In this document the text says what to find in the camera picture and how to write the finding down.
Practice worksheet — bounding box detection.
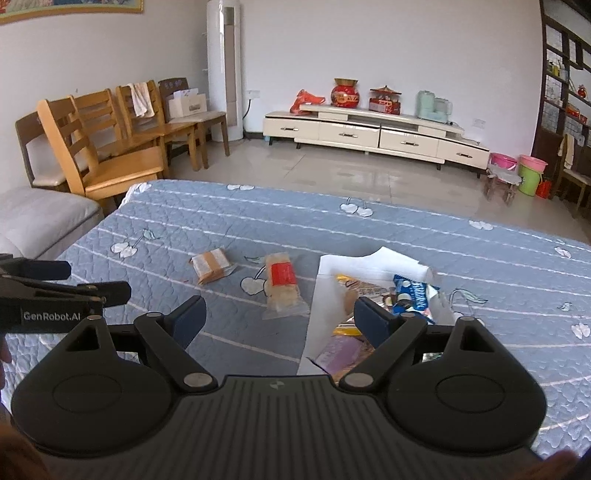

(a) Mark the blue snack bag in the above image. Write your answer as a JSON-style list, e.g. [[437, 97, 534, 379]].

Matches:
[[392, 275, 439, 324]]

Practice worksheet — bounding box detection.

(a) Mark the purple snack packet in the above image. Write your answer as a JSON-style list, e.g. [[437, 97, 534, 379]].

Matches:
[[312, 335, 374, 382]]

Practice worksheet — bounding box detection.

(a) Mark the yellow pancake snack bag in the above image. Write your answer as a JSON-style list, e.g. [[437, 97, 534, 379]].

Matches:
[[332, 274, 399, 338]]

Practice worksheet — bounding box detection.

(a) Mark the orange striped wafer packet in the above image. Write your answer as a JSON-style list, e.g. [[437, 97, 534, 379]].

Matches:
[[189, 248, 236, 285]]

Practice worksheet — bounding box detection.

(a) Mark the red label rice cracker packet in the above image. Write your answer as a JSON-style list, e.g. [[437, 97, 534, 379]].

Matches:
[[263, 252, 310, 320]]

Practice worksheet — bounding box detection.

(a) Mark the person's right hand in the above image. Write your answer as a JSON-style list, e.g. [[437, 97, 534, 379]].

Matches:
[[517, 450, 579, 480]]

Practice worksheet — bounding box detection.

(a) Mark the grey sofa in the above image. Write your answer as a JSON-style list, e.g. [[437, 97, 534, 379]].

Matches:
[[0, 187, 103, 260]]

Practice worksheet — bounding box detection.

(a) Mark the brown cushioned chair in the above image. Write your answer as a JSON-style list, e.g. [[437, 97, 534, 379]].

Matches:
[[15, 112, 69, 192]]

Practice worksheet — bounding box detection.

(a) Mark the light wooden chair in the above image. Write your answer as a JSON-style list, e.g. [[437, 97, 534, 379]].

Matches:
[[70, 89, 158, 161], [36, 95, 167, 209], [115, 80, 200, 166]]

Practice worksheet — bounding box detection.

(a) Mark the blue quilted table cover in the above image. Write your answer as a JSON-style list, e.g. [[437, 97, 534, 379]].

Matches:
[[0, 178, 591, 462]]

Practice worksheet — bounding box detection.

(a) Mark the white towel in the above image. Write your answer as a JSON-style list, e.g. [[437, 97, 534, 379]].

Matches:
[[127, 82, 154, 118]]

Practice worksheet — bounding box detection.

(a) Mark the small wooden stool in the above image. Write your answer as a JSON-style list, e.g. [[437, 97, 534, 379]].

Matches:
[[484, 164, 522, 206]]

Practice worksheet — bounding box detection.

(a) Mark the dark wooden chair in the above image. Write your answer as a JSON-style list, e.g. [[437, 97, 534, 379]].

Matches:
[[158, 77, 230, 170]]

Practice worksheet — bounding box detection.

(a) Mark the cream tv cabinet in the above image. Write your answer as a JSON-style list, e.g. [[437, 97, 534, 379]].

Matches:
[[263, 105, 490, 172]]

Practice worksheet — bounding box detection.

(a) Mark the green plastic bucket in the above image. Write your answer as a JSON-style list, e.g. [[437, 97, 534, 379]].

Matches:
[[518, 155, 547, 196]]

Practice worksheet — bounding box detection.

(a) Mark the pink basin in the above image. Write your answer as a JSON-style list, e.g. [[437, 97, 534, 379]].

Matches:
[[489, 152, 518, 171]]

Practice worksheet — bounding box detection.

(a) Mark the small red bucket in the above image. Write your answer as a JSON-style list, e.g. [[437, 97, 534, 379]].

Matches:
[[536, 180, 552, 199]]

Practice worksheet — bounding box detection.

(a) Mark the mint green appliance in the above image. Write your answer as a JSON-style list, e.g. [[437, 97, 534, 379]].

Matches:
[[415, 90, 453, 124]]

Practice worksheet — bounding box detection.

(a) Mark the red gift box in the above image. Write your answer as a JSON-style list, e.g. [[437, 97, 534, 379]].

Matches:
[[369, 85, 401, 115]]

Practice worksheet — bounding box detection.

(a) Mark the red ceramic jar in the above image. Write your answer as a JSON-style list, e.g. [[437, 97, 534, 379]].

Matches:
[[331, 78, 360, 109]]

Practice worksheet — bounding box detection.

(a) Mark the red plastic bag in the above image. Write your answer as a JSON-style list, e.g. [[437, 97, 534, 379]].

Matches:
[[290, 89, 325, 115]]

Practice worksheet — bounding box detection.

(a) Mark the dark wooden display shelf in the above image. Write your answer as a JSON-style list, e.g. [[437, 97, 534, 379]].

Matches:
[[532, 1, 590, 181]]

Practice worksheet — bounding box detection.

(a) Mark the white standing air conditioner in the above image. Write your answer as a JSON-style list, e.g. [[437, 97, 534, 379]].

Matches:
[[206, 0, 243, 142]]

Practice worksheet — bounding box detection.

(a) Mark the framed wall picture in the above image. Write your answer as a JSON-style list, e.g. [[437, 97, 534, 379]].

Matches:
[[1, 0, 144, 24]]

